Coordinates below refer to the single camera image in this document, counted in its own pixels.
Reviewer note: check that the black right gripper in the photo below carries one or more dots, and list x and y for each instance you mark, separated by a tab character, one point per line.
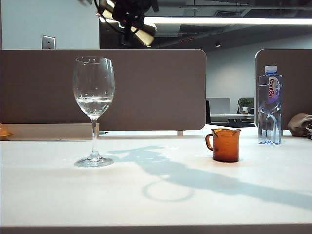
131	8

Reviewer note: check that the gold double jigger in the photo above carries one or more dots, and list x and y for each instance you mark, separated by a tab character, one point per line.
146	36

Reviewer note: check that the small amber measuring cup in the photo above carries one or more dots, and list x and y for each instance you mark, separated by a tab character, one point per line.
225	151

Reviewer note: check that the clear wine glass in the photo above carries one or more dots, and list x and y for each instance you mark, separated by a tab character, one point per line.
93	109

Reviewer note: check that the clear Ganten water bottle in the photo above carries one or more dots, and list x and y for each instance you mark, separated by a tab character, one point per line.
270	117

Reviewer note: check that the wide brown desk partition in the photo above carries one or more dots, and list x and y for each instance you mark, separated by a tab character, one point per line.
151	80

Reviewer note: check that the long ceiling light strip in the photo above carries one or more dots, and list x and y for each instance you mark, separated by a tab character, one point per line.
219	20

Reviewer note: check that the grey background screen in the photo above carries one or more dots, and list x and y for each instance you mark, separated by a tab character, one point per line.
218	106

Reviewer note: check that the white partition foot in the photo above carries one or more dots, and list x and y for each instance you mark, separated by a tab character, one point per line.
180	133

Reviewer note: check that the white background desk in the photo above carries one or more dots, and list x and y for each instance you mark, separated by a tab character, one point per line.
231	117

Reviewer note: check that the small potted plant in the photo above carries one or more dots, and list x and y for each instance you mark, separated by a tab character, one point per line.
245	103

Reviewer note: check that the orange object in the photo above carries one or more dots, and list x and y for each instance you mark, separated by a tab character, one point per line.
4	131

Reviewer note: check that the beige cloth bag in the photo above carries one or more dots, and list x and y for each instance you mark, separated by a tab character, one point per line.
298	124

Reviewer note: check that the silver wall switch plate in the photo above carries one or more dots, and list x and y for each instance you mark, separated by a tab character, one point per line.
48	42

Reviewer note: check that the beige desk rail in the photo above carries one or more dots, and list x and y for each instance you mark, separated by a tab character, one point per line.
48	131

